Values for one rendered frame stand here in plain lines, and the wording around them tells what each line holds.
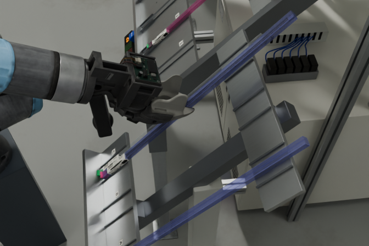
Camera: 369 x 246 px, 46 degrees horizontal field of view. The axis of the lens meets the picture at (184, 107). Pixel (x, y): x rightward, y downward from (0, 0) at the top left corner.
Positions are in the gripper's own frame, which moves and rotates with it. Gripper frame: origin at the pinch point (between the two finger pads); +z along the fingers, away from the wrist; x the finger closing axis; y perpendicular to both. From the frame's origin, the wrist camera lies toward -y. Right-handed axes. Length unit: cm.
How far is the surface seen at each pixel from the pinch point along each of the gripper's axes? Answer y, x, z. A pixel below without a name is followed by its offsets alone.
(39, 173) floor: -112, 56, 3
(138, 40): -25, 48, 9
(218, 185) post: -11.5, -8.8, 11.8
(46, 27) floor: -109, 148, 7
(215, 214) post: -22.1, -9.3, 17.5
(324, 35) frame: -4, 46, 67
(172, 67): -15.7, 28.7, 12.1
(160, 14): -16, 52, 14
